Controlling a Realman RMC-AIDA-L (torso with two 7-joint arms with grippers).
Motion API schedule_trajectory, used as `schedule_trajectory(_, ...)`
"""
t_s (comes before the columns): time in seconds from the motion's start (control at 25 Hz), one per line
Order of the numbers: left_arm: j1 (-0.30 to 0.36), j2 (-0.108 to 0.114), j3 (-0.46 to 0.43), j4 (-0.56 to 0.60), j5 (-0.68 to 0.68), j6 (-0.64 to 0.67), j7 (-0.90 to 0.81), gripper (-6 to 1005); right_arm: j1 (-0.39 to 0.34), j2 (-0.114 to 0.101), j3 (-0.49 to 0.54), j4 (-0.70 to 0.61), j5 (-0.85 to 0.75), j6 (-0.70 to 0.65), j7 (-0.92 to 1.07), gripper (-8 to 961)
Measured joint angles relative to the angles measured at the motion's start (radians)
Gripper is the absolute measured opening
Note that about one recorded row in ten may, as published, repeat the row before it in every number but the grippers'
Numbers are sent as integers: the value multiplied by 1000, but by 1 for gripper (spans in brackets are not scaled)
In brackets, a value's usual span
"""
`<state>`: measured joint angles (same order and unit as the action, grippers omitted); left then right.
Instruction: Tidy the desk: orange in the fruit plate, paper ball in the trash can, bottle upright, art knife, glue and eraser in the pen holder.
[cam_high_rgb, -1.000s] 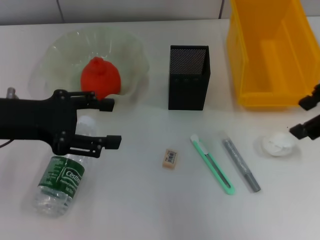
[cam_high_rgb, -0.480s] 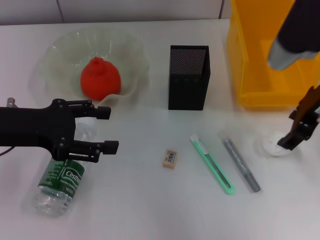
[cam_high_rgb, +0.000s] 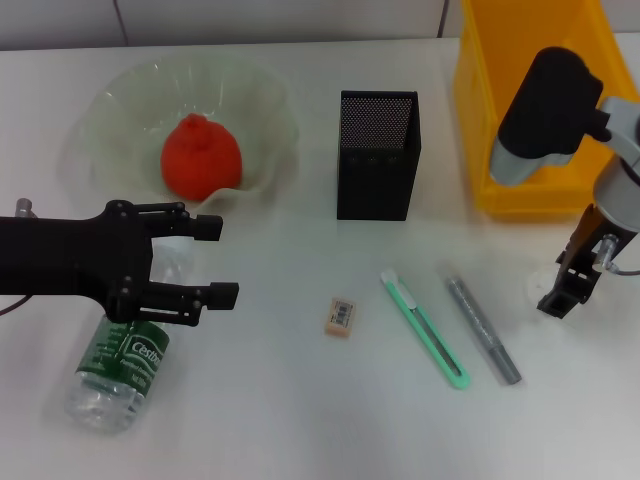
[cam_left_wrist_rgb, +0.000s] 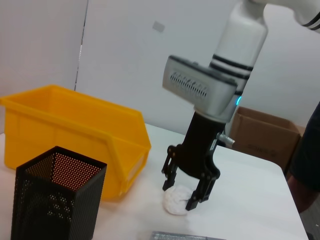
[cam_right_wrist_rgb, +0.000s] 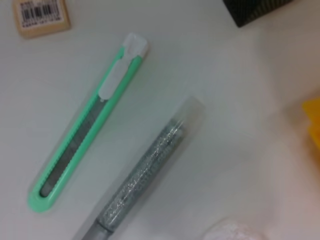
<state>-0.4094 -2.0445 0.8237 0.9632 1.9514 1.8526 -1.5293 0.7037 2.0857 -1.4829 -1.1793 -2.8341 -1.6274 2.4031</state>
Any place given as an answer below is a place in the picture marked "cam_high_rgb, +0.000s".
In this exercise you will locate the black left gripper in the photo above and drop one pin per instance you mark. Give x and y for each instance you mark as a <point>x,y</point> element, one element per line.
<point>75,255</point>

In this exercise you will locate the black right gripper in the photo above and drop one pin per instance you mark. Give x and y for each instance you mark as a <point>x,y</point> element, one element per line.
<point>590,240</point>

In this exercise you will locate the grey marker pen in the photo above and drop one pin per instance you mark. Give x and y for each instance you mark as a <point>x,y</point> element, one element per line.
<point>480,325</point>

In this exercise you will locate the orange fruit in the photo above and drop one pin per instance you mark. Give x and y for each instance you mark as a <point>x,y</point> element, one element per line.
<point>200,157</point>

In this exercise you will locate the clear green-label water bottle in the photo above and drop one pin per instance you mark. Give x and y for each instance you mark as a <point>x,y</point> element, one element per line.
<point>125,365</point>

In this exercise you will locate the beige eraser with barcode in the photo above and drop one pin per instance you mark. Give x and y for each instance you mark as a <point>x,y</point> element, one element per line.
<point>341,316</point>

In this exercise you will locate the mint green utility knife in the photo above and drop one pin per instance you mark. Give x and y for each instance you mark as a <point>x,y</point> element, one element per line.
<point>425,327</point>

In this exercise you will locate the clear wavy glass fruit plate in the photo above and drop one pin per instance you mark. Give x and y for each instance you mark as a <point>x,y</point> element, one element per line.
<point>125,115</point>

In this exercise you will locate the black mesh pen holder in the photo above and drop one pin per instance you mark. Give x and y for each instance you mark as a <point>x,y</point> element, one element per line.
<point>375,180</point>

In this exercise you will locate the yellow plastic bin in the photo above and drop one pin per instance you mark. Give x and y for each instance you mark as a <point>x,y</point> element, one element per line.
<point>480,100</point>

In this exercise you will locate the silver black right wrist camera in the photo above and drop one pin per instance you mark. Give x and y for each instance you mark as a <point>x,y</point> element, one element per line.
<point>545,115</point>

